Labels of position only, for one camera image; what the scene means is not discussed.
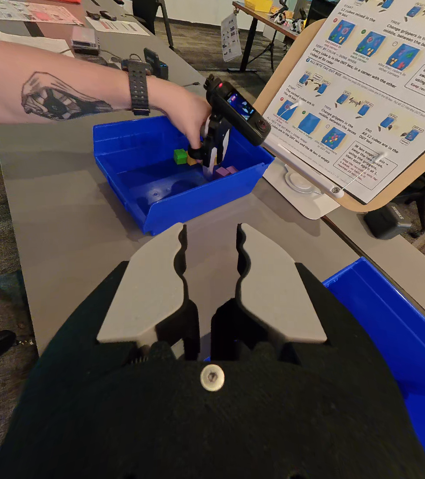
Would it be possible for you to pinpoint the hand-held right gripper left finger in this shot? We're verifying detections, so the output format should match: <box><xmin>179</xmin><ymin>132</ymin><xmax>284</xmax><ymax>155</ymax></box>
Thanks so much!
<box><xmin>96</xmin><ymin>223</ymin><xmax>191</xmax><ymax>344</ymax></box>

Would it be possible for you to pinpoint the person's left forearm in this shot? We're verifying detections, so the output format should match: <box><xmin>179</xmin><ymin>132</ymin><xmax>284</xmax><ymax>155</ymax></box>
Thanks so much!
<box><xmin>0</xmin><ymin>37</ymin><xmax>150</xmax><ymax>125</ymax></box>

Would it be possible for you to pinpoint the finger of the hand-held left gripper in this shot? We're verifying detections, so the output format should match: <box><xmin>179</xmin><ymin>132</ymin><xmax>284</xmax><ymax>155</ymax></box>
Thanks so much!
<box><xmin>202</xmin><ymin>149</ymin><xmax>217</xmax><ymax>180</ymax></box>
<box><xmin>216</xmin><ymin>128</ymin><xmax>232</xmax><ymax>166</ymax></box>

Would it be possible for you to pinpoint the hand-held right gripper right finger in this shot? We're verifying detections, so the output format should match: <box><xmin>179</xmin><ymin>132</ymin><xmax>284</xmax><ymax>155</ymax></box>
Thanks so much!
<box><xmin>235</xmin><ymin>223</ymin><xmax>328</xmax><ymax>344</ymax></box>

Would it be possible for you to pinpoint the small grey device box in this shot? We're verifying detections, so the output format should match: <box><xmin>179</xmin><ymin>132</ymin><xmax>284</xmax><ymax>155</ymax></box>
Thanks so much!
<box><xmin>70</xmin><ymin>26</ymin><xmax>99</xmax><ymax>55</ymax></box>

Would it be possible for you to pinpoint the person's left hand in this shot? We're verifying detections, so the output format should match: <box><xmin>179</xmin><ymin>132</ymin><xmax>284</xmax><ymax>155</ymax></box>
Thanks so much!
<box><xmin>147</xmin><ymin>76</ymin><xmax>213</xmax><ymax>151</ymax></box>

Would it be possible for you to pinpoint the blue plastic bin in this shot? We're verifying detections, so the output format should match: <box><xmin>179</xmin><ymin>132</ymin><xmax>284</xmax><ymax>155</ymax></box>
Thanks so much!
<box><xmin>92</xmin><ymin>115</ymin><xmax>275</xmax><ymax>237</ymax></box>
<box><xmin>323</xmin><ymin>257</ymin><xmax>425</xmax><ymax>479</ymax></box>

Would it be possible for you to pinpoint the black power brick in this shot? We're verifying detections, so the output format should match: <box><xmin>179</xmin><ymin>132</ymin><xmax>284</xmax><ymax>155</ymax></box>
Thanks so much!
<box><xmin>363</xmin><ymin>202</ymin><xmax>413</xmax><ymax>240</ymax></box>

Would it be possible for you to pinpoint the white board stand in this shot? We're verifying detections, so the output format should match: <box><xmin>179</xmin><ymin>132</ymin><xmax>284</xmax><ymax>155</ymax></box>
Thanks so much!
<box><xmin>263</xmin><ymin>159</ymin><xmax>341</xmax><ymax>221</ymax></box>

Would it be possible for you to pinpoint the black battery charger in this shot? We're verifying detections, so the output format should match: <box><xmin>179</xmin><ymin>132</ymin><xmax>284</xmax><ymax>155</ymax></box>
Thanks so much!
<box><xmin>144</xmin><ymin>47</ymin><xmax>169</xmax><ymax>80</ymax></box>

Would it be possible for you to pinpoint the wooden table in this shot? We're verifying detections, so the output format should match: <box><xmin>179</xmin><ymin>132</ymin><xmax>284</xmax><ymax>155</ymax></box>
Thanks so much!
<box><xmin>232</xmin><ymin>0</ymin><xmax>299</xmax><ymax>73</ymax></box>

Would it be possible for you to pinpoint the grey desk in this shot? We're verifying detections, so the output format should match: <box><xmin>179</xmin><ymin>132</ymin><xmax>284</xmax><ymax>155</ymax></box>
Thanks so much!
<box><xmin>0</xmin><ymin>15</ymin><xmax>425</xmax><ymax>360</ymax></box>

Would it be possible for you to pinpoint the black wristwatch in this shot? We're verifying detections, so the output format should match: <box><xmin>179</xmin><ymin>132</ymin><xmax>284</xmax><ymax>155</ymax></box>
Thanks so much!
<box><xmin>127</xmin><ymin>59</ymin><xmax>152</xmax><ymax>116</ymax></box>

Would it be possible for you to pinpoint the hanging laminated card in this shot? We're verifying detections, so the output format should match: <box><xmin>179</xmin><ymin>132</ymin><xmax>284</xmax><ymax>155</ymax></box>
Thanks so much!
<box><xmin>220</xmin><ymin>13</ymin><xmax>242</xmax><ymax>63</ymax></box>

